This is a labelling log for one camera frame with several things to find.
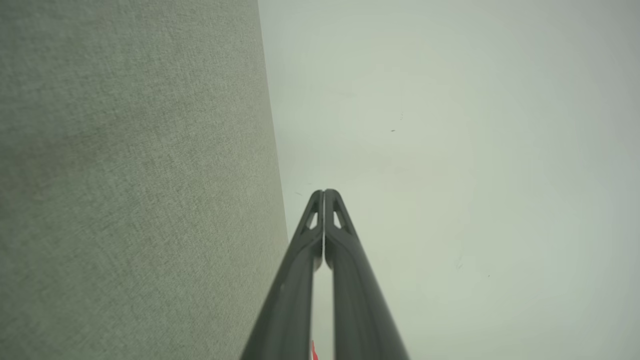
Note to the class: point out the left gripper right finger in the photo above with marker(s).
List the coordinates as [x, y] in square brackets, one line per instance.
[360, 310]

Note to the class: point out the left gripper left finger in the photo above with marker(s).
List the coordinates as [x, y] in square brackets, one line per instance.
[290, 310]

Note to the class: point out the red and white sports jersey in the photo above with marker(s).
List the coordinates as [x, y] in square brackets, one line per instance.
[314, 354]

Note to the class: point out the grey fabric sofa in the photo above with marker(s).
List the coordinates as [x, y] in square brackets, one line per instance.
[125, 175]

